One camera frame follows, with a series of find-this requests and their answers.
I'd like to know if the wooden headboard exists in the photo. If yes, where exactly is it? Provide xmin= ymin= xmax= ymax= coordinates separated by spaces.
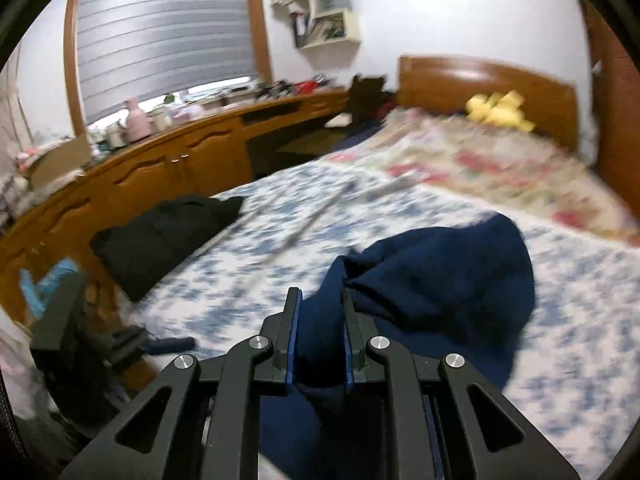
xmin=397 ymin=55 xmax=578 ymax=152

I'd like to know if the navy blue suit jacket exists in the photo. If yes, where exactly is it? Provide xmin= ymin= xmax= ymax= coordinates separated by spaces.
xmin=259 ymin=214 xmax=535 ymax=479

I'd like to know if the cardboard box on desk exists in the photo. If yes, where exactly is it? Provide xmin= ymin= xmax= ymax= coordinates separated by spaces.
xmin=25 ymin=136 xmax=92 ymax=191

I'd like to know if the white wall shelf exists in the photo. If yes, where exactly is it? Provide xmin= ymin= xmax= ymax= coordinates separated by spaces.
xmin=288 ymin=0 xmax=361 ymax=50

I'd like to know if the red basket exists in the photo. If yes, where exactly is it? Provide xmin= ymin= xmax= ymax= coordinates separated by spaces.
xmin=293 ymin=80 xmax=318 ymax=94

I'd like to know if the pink vase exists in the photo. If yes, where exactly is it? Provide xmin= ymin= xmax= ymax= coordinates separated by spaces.
xmin=125 ymin=98 xmax=152 ymax=143

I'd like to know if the yellow plush toy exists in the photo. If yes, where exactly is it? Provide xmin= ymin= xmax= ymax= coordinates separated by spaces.
xmin=465 ymin=90 xmax=535 ymax=133

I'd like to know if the black folded garment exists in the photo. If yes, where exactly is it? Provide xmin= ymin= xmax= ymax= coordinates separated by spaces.
xmin=90 ymin=196 xmax=244 ymax=302

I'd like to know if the grey window blind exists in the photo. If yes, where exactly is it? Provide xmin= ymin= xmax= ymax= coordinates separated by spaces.
xmin=77 ymin=0 xmax=256 ymax=122

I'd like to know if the blue floral white bedsheet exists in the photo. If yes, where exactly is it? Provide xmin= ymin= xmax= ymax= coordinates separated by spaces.
xmin=120 ymin=162 xmax=639 ymax=479

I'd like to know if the long wooden desk cabinet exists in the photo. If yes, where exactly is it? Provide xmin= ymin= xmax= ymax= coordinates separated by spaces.
xmin=1 ymin=89 xmax=347 ymax=325

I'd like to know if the wooden wardrobe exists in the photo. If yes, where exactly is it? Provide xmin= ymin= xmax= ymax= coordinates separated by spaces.
xmin=578 ymin=0 xmax=639 ymax=214

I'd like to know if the dark wooden chair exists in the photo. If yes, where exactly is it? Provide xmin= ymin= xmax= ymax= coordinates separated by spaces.
xmin=324 ymin=74 xmax=386 ymax=128

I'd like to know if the pink floral quilt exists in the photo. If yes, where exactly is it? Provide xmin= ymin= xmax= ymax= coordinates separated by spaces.
xmin=327 ymin=108 xmax=639 ymax=246

